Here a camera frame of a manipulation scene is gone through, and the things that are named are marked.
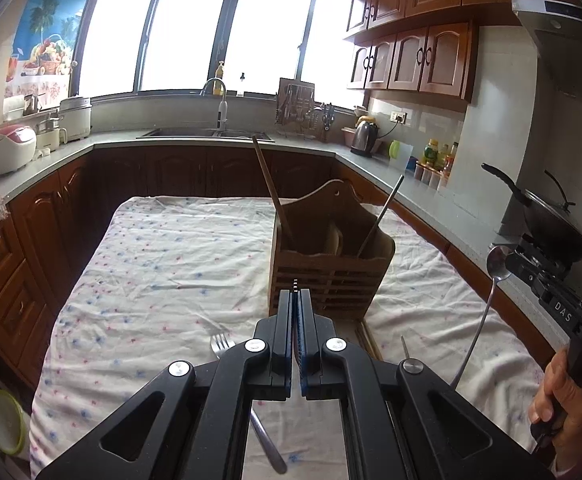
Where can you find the metal fork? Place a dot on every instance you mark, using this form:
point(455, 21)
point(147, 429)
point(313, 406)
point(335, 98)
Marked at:
point(221, 344)

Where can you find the wooden lower cabinets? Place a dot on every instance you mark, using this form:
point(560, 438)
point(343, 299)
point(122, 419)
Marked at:
point(26, 260)

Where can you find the chrome kitchen faucet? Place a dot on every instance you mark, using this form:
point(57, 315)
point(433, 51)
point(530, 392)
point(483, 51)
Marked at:
point(219, 100)

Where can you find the black wok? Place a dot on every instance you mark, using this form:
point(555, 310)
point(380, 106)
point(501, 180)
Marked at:
point(556, 225)

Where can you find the steel electric kettle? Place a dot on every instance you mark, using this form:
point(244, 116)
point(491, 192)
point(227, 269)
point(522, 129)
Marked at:
point(364, 137)

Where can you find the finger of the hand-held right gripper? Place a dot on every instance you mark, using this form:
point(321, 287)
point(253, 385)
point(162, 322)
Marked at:
point(523, 265)

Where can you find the kitchen window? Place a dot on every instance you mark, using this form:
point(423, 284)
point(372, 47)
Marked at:
point(186, 35)

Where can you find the wooden cabinets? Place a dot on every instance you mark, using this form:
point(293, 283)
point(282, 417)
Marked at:
point(421, 55)
point(26, 260)

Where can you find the green plastic basin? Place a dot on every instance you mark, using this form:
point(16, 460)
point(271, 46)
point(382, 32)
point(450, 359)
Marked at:
point(3, 422)

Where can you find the steel kitchen sink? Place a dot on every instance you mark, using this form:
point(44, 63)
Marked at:
point(196, 133)

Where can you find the yellow soap bottle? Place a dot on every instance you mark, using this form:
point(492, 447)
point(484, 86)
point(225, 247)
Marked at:
point(218, 82)

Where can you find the wooden chopstick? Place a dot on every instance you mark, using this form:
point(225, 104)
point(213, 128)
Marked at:
point(373, 340)
point(268, 180)
point(362, 340)

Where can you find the wooden utensil holder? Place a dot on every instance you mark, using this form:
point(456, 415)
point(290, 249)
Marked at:
point(321, 280)

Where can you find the grey kitchen countertop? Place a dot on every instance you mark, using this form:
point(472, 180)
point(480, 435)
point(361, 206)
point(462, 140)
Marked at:
point(121, 137)

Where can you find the white spice jar set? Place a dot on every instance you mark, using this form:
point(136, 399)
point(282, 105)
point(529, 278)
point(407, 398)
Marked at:
point(428, 175)

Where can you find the pink white rice cooker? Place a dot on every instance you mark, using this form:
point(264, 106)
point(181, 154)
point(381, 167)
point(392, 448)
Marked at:
point(8, 147)

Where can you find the pink container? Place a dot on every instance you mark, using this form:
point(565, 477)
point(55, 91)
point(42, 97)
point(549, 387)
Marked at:
point(347, 136)

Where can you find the large white electric pot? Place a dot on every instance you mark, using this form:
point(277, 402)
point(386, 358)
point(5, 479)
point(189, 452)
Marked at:
point(76, 117)

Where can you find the kitchen tool holder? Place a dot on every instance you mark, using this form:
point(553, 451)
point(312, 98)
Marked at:
point(327, 122)

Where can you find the steel range hood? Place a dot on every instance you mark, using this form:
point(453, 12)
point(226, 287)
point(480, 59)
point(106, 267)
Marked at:
point(566, 50)

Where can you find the white plastic board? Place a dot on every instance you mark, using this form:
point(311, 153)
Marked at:
point(407, 151)

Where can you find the wall socket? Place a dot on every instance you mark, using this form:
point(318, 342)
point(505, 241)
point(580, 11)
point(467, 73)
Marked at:
point(399, 118)

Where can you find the red cap condiment bottle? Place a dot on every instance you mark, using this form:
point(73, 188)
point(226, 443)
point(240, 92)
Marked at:
point(452, 160)

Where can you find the person's right hand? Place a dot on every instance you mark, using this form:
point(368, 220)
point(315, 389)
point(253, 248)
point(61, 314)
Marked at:
point(571, 410)

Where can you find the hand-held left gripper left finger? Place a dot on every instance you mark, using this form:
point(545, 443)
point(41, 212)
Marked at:
point(285, 350)

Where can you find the floral white tablecloth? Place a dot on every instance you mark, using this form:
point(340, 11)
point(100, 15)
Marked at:
point(171, 270)

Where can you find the metal spoon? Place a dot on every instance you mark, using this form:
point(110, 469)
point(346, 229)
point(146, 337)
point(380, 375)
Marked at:
point(498, 260)

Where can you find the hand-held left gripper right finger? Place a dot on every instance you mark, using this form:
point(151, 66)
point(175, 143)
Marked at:
point(312, 350)

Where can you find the wooden upper cabinets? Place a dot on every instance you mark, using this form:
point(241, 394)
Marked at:
point(421, 55)

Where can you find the gas stove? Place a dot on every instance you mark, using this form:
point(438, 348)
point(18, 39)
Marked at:
point(504, 236)

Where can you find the tropical fruit wall poster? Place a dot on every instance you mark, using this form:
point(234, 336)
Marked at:
point(46, 25)

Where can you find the wooden spoon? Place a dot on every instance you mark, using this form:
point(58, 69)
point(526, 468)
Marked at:
point(333, 244)

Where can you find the brown condiment bottle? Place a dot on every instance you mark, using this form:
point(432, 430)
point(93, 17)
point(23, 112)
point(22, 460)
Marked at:
point(444, 157)

